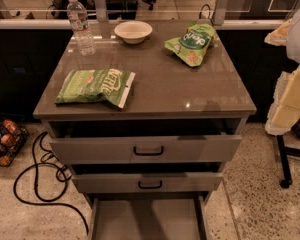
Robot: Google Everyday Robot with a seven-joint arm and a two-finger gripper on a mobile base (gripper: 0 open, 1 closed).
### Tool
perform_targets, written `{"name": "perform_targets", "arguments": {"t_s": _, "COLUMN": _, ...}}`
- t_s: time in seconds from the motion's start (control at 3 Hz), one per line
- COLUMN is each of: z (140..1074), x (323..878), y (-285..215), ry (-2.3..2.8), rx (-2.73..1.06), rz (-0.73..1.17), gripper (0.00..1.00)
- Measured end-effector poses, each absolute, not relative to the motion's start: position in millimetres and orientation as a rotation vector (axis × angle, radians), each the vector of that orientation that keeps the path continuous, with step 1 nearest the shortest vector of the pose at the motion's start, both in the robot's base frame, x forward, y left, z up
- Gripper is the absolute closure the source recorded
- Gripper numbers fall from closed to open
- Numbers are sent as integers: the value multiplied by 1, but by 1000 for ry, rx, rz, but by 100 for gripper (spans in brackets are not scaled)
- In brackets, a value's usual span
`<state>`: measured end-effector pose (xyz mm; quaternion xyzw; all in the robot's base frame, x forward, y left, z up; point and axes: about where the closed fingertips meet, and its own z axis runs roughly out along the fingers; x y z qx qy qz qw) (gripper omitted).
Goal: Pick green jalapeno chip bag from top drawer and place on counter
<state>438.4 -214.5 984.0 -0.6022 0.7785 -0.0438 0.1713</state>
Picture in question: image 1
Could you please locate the black top drawer handle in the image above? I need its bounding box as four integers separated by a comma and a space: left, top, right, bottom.
133, 146, 165, 157

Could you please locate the clear plastic water bottle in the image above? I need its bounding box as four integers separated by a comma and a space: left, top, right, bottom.
67, 0, 96, 56

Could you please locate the top grey drawer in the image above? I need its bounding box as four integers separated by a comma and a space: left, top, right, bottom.
51, 132, 241, 164

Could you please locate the bottom grey drawer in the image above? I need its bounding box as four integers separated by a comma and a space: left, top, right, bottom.
87, 192, 211, 240

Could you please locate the middle grey drawer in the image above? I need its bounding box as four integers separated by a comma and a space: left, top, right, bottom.
73, 163, 222, 194

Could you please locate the green snack bag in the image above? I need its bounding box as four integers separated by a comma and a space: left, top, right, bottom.
165, 24, 216, 67

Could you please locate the white bowl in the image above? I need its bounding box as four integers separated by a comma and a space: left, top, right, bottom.
114, 21, 152, 44

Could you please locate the black middle drawer handle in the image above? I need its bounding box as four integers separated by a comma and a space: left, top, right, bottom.
137, 180, 163, 190

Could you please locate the grey drawer cabinet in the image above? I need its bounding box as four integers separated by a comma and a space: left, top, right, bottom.
32, 19, 258, 240

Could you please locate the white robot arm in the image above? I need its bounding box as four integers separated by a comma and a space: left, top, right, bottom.
265, 8, 300, 136

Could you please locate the black floor cable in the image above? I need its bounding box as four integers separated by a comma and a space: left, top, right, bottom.
12, 131, 90, 235

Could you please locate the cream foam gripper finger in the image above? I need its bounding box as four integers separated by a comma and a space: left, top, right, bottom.
265, 65, 300, 136
264, 19, 291, 46

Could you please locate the black stand leg with caster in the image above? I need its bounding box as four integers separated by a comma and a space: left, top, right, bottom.
276, 135, 300, 189

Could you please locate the grey drawer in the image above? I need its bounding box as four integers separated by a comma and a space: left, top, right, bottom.
73, 163, 222, 194
51, 132, 241, 164
87, 192, 211, 240

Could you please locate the black drawer handle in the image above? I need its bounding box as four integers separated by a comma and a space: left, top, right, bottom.
133, 146, 165, 157
137, 180, 163, 190

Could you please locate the green Kettle chip bag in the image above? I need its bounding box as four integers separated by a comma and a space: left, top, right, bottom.
55, 69, 135, 109

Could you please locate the black wire basket with items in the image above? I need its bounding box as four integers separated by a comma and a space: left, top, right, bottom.
0, 118, 29, 167

